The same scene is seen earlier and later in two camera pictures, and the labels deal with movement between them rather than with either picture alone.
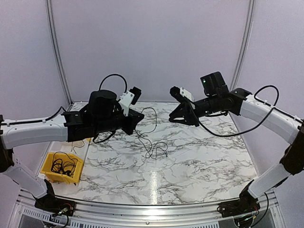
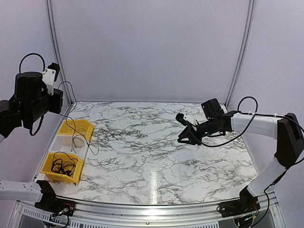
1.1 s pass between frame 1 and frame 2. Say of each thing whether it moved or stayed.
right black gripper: moved
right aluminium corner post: stayed
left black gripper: moved
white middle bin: stayed
